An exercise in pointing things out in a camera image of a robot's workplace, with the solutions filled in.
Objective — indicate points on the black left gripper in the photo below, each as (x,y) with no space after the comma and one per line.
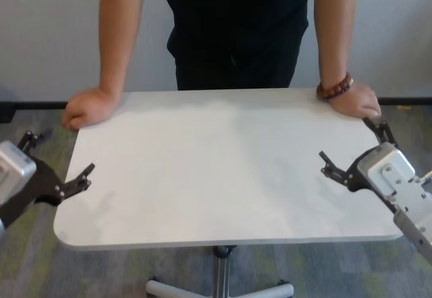
(37,183)

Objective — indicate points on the black t-shirt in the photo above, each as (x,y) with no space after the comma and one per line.
(236,11)

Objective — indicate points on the person left hand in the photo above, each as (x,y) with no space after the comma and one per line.
(359,100)

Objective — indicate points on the small tan floor scrap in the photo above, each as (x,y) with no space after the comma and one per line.
(403,108)

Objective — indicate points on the person bare left forearm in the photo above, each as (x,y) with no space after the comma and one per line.
(334,31)

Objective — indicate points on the white rolling table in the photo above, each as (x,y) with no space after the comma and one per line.
(219,176)

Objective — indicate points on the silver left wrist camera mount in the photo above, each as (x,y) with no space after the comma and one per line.
(15,169)

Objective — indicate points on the person right hand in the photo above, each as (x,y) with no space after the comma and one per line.
(89,107)

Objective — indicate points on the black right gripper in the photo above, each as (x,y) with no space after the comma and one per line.
(354,179)

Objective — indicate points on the person bare right forearm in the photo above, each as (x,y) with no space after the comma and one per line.
(118,44)

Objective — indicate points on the black wall baseboard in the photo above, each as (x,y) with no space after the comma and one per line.
(33,103)

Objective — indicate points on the black box at wall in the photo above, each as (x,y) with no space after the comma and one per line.
(6,113)

